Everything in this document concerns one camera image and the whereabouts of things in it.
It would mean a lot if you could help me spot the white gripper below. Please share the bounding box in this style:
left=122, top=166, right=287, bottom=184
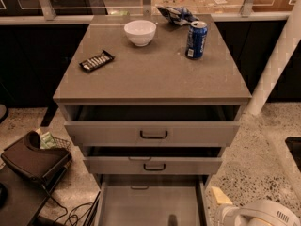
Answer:
left=211, top=186, right=301, bottom=226

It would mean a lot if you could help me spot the grey drawer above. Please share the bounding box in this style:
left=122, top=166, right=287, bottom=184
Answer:
left=94, top=175, right=210, bottom=226
left=84, top=147, right=222, bottom=175
left=65, top=105, right=239, bottom=147

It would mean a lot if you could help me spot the grey drawer cabinet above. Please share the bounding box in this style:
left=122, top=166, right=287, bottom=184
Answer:
left=52, top=14, right=253, bottom=226

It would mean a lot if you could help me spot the blue soda can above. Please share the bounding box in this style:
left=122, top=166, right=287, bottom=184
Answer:
left=185, top=21, right=208, bottom=59

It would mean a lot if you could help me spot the black snack bar packet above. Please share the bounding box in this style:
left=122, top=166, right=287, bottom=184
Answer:
left=79, top=50, right=115, bottom=73

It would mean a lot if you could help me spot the white bowl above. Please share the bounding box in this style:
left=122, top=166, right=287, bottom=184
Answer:
left=124, top=20, right=156, bottom=46

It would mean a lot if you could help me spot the blue chip bag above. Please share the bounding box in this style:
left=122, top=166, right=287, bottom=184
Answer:
left=156, top=6, right=198, bottom=25

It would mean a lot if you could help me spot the black device on stand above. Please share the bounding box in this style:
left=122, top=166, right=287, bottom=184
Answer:
left=1, top=131, right=71, bottom=186

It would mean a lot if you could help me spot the black table at left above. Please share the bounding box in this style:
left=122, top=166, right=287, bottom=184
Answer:
left=0, top=166, right=63, bottom=226

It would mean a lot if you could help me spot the black cable on floor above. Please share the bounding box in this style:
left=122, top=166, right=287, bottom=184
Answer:
left=41, top=186, right=102, bottom=226

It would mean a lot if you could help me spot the white diagonal post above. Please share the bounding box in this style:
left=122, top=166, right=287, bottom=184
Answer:
left=246, top=0, right=301, bottom=115

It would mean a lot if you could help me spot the wire basket with green packet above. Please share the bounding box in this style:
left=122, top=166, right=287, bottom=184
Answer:
left=36, top=129, right=71, bottom=150

